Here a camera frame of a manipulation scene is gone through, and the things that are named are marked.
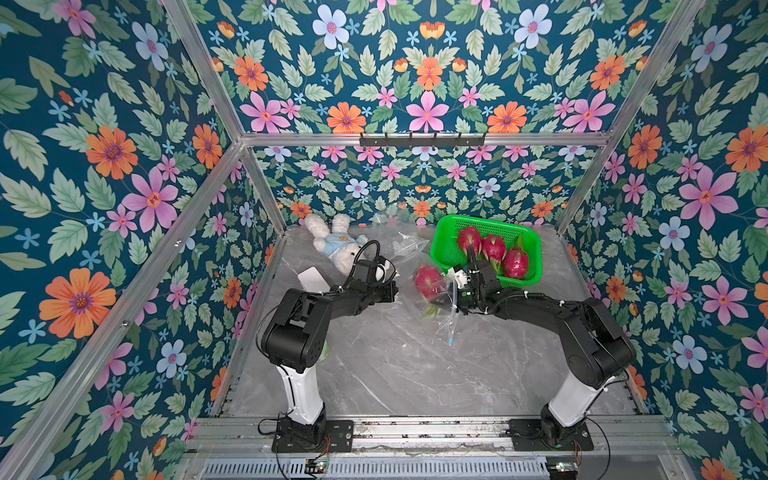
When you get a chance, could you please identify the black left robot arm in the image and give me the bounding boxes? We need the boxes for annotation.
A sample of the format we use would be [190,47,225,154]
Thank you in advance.
[259,256,398,443]

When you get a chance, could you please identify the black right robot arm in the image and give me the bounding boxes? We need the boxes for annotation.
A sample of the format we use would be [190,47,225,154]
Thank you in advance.
[447,260,637,446]

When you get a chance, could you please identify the white plush bear toy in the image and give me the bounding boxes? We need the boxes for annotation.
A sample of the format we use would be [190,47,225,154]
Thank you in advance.
[305,214,368,275]

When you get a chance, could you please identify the white rectangular box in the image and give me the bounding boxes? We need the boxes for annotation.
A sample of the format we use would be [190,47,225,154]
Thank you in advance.
[297,267,330,294]

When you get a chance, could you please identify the pink dragon fruit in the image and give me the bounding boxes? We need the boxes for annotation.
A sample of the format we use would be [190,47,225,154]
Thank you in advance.
[413,265,446,318]
[481,234,507,264]
[457,226,483,255]
[502,235,530,280]

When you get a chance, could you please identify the clear zip-top bag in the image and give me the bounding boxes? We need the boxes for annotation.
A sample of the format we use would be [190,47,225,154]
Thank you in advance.
[417,267,461,345]
[367,213,429,265]

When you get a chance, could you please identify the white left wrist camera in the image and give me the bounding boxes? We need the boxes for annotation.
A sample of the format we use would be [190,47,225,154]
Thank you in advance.
[366,257,393,283]

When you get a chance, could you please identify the black hook rail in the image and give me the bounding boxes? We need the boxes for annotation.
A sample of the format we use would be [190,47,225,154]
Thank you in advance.
[357,133,486,149]

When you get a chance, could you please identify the green plastic basket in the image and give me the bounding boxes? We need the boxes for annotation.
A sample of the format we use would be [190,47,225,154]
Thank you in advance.
[430,215,543,287]

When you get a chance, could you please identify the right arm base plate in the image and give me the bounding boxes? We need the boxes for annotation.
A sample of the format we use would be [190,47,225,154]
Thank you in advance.
[506,418,594,452]

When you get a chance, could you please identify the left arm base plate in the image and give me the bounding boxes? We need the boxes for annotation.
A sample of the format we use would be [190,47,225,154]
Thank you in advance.
[271,417,355,453]

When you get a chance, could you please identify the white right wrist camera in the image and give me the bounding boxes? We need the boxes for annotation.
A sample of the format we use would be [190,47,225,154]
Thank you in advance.
[447,266,473,291]

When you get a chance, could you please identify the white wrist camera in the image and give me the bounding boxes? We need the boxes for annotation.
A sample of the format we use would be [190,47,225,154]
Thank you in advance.
[447,266,473,291]
[366,257,393,283]

